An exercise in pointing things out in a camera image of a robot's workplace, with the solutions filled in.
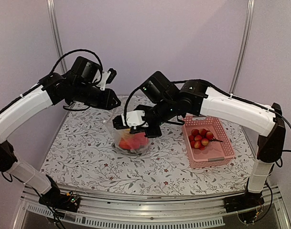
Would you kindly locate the right aluminium frame post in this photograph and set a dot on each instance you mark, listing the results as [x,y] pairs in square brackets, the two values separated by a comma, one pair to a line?
[243,46]

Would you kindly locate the aluminium frame post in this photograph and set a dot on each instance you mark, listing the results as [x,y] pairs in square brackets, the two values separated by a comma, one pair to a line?
[54,27]
[243,46]

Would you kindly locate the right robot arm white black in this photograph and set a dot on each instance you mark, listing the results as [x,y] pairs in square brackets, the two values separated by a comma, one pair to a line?
[199,97]

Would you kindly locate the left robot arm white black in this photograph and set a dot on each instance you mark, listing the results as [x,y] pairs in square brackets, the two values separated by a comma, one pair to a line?
[85,83]

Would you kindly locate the clear zip top bag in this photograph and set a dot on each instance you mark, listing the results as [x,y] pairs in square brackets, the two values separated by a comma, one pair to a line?
[116,137]

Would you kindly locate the orange red mango toy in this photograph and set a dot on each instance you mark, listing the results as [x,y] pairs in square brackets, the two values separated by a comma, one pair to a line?
[139,141]

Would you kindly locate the pink perforated plastic basket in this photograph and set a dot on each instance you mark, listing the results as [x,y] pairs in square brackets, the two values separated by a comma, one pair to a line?
[217,153]

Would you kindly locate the red strawberry toy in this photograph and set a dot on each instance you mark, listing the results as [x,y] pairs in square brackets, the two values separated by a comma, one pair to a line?
[123,144]

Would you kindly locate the yellow lemon toy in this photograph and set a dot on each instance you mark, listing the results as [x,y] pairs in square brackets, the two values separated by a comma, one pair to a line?
[125,134]

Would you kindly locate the floral patterned tablecloth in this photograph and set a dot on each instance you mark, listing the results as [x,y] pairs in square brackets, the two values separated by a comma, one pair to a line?
[83,155]

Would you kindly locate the red yellow peach toy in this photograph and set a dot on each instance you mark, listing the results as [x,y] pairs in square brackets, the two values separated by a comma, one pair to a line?
[195,132]

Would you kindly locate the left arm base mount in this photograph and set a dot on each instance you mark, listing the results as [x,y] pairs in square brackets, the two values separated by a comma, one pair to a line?
[55,199]

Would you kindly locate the left aluminium frame post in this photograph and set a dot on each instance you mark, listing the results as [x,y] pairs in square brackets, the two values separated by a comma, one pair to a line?
[54,27]

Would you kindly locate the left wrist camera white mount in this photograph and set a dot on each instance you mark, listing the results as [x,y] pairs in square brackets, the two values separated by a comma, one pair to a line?
[107,78]

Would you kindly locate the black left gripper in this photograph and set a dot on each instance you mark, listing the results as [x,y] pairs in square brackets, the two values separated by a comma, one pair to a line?
[107,103]

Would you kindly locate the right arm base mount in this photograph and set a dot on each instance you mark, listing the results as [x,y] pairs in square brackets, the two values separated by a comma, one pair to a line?
[247,206]

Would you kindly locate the red yellow apple toy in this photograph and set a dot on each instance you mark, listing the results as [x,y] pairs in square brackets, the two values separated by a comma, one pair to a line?
[203,132]

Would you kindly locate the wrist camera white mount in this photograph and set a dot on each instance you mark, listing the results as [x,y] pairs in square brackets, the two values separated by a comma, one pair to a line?
[107,78]
[133,119]

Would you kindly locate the small red peach toy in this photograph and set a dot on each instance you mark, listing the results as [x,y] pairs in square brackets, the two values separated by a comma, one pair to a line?
[205,142]

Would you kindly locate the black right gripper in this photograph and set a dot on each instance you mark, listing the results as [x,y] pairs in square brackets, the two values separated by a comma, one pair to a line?
[155,132]

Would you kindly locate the front aluminium rail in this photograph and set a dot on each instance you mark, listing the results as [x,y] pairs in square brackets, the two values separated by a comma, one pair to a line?
[108,210]

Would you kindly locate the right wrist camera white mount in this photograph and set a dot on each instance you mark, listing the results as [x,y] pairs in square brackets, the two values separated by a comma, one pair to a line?
[133,119]

